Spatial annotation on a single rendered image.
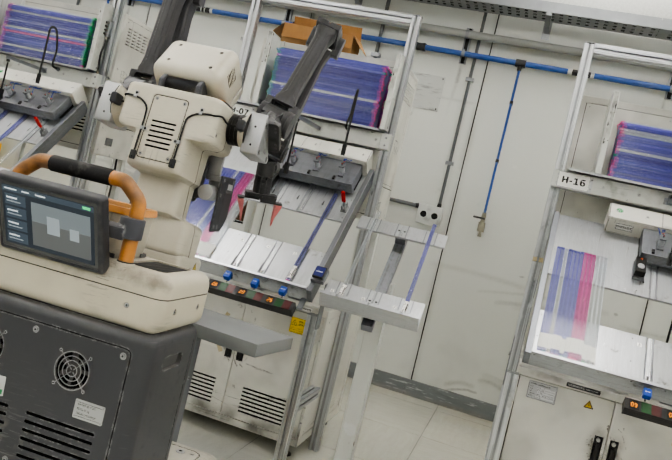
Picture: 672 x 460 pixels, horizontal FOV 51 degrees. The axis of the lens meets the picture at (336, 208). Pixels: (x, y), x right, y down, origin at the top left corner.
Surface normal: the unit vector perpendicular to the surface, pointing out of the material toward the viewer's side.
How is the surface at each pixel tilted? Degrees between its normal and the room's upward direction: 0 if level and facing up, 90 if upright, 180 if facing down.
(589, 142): 90
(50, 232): 115
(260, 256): 45
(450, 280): 90
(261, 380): 90
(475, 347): 90
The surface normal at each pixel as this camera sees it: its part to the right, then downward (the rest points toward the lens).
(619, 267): -0.02, -0.73
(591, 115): -0.26, -0.06
